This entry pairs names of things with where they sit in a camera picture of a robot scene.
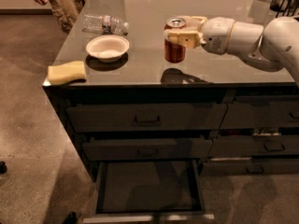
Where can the black object on floor left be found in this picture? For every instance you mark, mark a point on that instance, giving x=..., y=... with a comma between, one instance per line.
x=3, y=167

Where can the white paper bowl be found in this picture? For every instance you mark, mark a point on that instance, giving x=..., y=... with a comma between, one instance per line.
x=108, y=48

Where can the black wire rack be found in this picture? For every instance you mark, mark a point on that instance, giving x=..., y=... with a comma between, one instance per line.
x=286, y=8

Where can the black object on floor bottom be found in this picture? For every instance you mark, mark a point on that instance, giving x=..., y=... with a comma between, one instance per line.
x=71, y=218

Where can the middle right drawer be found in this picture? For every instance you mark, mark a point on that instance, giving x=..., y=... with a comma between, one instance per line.
x=248, y=146

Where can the top left drawer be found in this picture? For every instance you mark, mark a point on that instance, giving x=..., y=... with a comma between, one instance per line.
x=145, y=117

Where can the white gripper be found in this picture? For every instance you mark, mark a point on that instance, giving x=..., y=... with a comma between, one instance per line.
x=217, y=34

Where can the dark cabinet with drawers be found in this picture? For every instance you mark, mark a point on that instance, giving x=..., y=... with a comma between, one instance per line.
x=143, y=76

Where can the top right drawer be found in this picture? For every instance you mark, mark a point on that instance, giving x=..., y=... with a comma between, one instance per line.
x=262, y=112

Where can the yellow sponge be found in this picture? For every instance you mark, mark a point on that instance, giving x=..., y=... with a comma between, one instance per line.
x=66, y=72

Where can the bottom right drawer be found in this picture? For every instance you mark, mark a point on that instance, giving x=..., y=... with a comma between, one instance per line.
x=249, y=167

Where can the middle left drawer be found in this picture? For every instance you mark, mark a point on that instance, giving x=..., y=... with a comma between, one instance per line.
x=141, y=149

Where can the open bottom left drawer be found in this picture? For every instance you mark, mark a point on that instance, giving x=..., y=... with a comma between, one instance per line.
x=148, y=192

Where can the clear plastic water bottle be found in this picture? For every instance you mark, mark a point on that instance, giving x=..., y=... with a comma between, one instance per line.
x=104, y=25

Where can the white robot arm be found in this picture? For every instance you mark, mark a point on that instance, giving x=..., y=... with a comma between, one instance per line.
x=269, y=48

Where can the black object on floor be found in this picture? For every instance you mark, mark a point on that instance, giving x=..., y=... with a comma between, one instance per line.
x=71, y=218
x=3, y=167

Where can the red coke can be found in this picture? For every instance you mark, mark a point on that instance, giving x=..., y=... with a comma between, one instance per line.
x=173, y=53

